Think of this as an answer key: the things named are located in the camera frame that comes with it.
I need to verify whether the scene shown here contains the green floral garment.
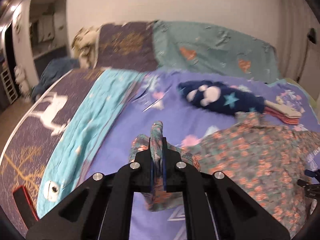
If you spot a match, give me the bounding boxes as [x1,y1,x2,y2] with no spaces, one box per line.
[128,112,320,233]

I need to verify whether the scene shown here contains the cream crumpled clothes pile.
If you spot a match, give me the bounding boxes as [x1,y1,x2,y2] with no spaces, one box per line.
[71,27,100,69]

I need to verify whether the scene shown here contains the beige folded cloth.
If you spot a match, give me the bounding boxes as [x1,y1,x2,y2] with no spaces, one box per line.
[264,100,302,119]

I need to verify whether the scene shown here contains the red black phone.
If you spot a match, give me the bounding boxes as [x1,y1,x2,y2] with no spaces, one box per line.
[12,185,39,229]

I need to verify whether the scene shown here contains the turquoise quilted blanket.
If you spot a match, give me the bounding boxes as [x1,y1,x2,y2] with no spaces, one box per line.
[36,69,145,218]

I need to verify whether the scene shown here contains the red folded cloth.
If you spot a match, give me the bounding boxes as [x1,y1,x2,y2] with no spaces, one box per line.
[264,107,299,125]

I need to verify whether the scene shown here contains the dark purple deer bedcover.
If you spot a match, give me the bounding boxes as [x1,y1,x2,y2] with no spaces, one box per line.
[1,69,103,236]

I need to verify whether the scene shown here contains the navy star paw blanket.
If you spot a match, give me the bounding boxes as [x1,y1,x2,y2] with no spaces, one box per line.
[178,80,265,115]

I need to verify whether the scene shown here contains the purple triangle pattern bedsheet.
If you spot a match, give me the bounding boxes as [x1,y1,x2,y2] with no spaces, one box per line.
[82,69,318,240]

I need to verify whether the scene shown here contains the white plush toy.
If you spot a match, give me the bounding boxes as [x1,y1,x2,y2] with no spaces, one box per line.
[14,66,30,98]

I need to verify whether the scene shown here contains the dark blue blanket heap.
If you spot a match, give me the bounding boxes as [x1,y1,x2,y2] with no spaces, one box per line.
[31,57,80,102]

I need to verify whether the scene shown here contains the beige curtain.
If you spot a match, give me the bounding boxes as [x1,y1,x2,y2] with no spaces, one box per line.
[277,0,312,80]

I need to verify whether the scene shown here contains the dark purple tree pillow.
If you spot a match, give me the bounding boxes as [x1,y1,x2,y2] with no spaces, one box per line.
[95,22,158,72]

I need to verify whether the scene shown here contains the teal heart pattern pillow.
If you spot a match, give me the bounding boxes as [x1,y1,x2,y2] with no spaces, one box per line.
[152,21,281,83]

